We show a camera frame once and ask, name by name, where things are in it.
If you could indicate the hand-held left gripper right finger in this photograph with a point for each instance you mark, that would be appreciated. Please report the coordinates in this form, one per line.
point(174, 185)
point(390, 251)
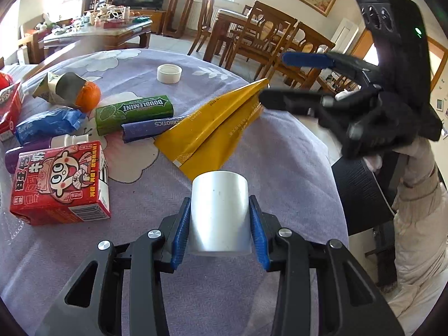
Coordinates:
point(257, 238)

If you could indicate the wooden dining chair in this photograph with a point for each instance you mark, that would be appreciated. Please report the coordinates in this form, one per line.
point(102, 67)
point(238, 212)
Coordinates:
point(252, 35)
point(206, 17)
point(304, 42)

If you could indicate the purple spray bottle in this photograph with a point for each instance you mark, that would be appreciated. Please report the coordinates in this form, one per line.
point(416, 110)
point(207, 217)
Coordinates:
point(28, 151)

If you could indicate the yellow foil packet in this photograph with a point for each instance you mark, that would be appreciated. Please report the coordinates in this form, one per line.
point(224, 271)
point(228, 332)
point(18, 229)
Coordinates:
point(210, 126)

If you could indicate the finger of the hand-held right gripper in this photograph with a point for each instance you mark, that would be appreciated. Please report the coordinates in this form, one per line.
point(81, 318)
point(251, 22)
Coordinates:
point(283, 99)
point(304, 59)

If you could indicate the assorted household clutter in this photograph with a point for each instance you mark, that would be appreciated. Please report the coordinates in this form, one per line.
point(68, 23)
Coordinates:
point(108, 14)

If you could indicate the tall wooden plant stand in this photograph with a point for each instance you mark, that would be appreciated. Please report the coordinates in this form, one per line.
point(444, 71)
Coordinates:
point(180, 10)

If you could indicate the red round object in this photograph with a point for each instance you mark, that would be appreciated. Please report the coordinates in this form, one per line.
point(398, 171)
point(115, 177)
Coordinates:
point(3, 80)

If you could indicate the wooden coffee table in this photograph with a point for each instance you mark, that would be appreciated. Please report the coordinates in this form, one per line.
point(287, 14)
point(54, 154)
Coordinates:
point(115, 35)

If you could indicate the wooden television stand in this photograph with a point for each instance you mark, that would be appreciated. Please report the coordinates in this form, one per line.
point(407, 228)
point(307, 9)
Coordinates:
point(154, 21)

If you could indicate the wooden door frame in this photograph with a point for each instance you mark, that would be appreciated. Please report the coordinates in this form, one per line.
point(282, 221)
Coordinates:
point(364, 45)

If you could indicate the white round lid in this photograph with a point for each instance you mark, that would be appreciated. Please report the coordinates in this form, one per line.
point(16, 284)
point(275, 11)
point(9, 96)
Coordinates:
point(169, 73)

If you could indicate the orange tangerine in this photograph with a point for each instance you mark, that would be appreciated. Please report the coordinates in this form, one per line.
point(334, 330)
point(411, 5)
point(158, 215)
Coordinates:
point(87, 96)

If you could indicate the green chewing gum pack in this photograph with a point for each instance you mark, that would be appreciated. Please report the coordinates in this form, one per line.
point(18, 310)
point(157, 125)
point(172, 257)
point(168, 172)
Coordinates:
point(134, 112)

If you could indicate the red and white box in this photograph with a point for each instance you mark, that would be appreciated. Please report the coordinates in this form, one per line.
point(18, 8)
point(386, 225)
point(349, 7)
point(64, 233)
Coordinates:
point(8, 108)

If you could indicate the purple floral tablecloth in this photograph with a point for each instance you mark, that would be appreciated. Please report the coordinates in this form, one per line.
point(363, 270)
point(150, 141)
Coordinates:
point(280, 168)

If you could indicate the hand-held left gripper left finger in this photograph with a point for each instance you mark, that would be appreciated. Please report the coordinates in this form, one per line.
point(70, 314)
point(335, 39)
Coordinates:
point(180, 234)

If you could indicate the blue snack packet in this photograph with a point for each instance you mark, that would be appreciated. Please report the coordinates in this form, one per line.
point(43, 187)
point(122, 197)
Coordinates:
point(45, 122)

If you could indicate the white standing air conditioner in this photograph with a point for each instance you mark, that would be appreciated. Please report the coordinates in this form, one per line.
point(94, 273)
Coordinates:
point(344, 35)

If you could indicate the red cartoon milk carton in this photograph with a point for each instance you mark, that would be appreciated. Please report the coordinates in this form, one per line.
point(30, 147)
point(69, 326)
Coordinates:
point(59, 182)

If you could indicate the black office chair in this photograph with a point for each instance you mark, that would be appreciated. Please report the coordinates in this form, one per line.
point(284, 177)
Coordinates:
point(357, 196)

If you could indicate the white plastic cup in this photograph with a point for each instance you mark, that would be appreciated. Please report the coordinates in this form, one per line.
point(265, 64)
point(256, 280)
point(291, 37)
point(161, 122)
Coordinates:
point(220, 213)

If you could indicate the person's right hand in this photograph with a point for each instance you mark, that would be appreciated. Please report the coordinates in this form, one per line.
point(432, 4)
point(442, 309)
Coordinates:
point(373, 162)

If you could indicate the purple packet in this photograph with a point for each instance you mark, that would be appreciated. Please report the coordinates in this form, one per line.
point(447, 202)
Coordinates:
point(154, 127)

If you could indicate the beige drink carton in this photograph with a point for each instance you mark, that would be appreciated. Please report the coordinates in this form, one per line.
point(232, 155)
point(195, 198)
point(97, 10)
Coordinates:
point(57, 87)

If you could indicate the wooden armchair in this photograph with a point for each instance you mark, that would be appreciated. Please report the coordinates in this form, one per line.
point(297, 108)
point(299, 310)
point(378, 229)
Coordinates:
point(31, 47)

